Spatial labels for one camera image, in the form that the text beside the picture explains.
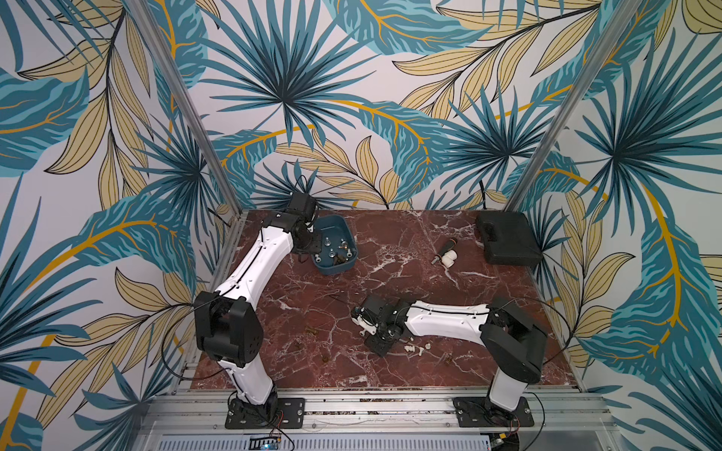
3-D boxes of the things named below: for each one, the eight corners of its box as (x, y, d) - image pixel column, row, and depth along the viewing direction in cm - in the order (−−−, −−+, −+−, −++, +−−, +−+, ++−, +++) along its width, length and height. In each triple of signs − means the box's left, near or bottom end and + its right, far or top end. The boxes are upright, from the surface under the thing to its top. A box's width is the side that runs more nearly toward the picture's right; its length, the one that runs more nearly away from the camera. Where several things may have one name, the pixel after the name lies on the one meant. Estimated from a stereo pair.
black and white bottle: (431, 263, 106) (433, 259, 104) (450, 241, 113) (452, 236, 110) (446, 273, 104) (448, 269, 101) (465, 250, 110) (467, 245, 108)
